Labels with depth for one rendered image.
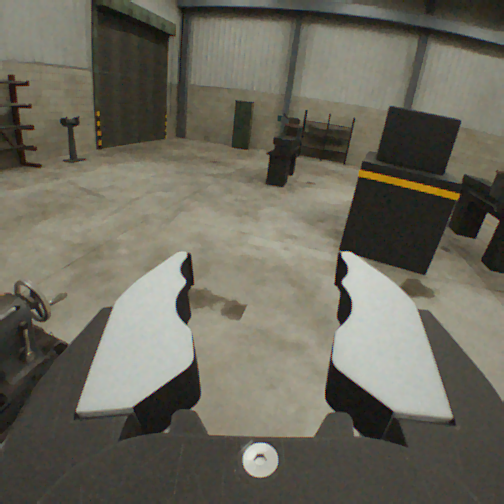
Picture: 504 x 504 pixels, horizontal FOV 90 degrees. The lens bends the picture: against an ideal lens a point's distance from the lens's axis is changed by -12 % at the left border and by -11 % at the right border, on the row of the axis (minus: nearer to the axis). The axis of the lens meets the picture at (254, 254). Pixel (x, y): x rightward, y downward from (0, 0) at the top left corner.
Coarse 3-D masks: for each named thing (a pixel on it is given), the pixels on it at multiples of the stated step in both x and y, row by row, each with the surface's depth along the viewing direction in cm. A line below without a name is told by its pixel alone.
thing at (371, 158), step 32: (384, 128) 346; (416, 128) 330; (448, 128) 315; (384, 160) 361; (416, 160) 344; (448, 160) 329; (384, 192) 340; (416, 192) 324; (448, 192) 309; (352, 224) 371; (384, 224) 354; (416, 224) 338; (384, 256) 370; (416, 256) 352
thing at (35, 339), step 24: (0, 312) 64; (24, 312) 70; (48, 312) 76; (0, 336) 63; (24, 336) 69; (48, 336) 85; (0, 360) 64; (24, 360) 70; (48, 360) 77; (0, 384) 67; (24, 384) 69; (0, 408) 62
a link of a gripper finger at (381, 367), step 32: (352, 256) 12; (352, 288) 10; (384, 288) 9; (352, 320) 8; (384, 320) 8; (416, 320) 8; (352, 352) 7; (384, 352) 7; (416, 352) 7; (352, 384) 6; (384, 384) 6; (416, 384) 6; (352, 416) 7; (384, 416) 6; (416, 416) 5; (448, 416) 5
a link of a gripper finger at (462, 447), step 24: (432, 336) 7; (456, 360) 7; (456, 384) 6; (480, 384) 6; (456, 408) 5; (480, 408) 5; (408, 432) 5; (432, 432) 5; (456, 432) 5; (480, 432) 5; (432, 456) 5; (456, 456) 4; (480, 456) 4; (480, 480) 4
